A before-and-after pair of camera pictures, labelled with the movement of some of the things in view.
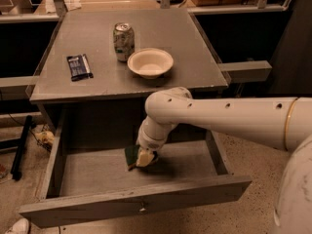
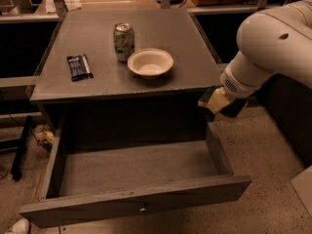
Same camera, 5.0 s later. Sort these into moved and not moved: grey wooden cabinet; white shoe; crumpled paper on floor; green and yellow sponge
Moved: green and yellow sponge
Not moved: grey wooden cabinet; crumpled paper on floor; white shoe
